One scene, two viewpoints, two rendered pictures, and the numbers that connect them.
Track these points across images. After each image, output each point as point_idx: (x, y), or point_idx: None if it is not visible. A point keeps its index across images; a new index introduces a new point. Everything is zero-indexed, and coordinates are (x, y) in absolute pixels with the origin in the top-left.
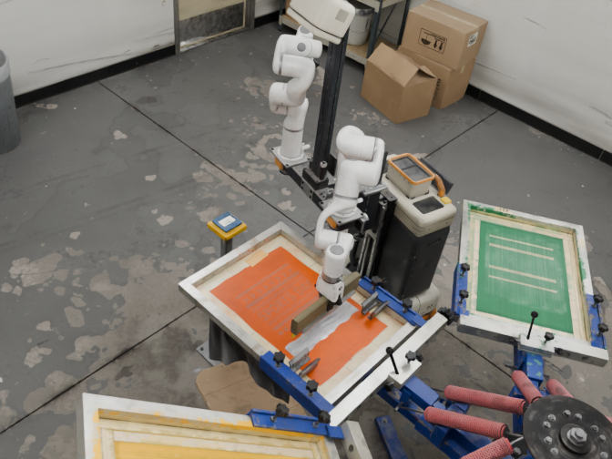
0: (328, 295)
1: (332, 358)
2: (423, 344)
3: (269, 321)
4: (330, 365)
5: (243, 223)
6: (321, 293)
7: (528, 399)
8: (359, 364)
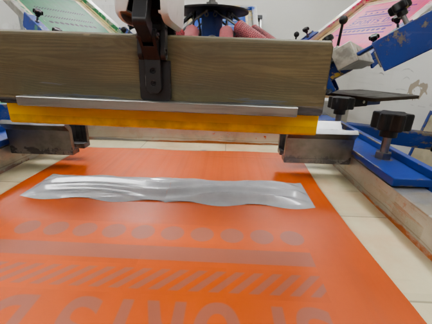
0: (182, 4)
1: (228, 160)
2: None
3: (308, 295)
4: (246, 158)
5: None
6: (166, 33)
7: None
8: (202, 144)
